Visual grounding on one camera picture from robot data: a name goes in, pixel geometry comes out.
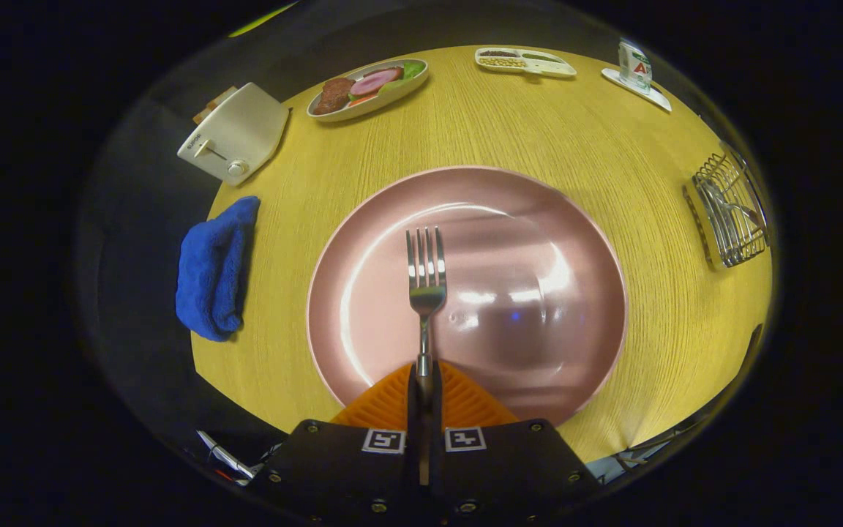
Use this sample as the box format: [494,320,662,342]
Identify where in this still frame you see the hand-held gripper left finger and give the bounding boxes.
[252,362,427,527]

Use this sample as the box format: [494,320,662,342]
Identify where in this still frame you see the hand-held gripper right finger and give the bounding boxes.
[430,361,602,527]

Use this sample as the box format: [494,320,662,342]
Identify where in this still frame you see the metal wire cutlery basket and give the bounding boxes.
[682,143,771,270]

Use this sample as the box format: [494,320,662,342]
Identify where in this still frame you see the blue cloth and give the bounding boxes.
[176,195,261,343]

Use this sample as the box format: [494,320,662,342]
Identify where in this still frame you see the toast slices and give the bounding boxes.
[192,86,238,125]

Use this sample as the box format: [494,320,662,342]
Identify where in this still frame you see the pink plate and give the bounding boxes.
[307,166,627,427]

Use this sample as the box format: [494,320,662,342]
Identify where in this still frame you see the white toaster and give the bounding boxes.
[177,82,291,186]

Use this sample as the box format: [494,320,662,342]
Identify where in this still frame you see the wooden-handled metal spoon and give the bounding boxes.
[700,179,763,229]

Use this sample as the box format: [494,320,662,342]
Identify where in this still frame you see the wooden-handled metal fork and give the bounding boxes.
[405,227,448,402]

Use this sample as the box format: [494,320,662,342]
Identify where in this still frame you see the white square coaster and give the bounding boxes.
[602,68,672,113]

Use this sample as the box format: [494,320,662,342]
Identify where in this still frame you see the clear bottle with green cap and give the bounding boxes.
[618,38,653,94]

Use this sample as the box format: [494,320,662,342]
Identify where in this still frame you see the plate of meat and vegetables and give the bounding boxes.
[307,59,430,122]

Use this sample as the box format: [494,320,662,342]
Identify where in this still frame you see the white divided dish of beans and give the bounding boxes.
[474,48,577,79]

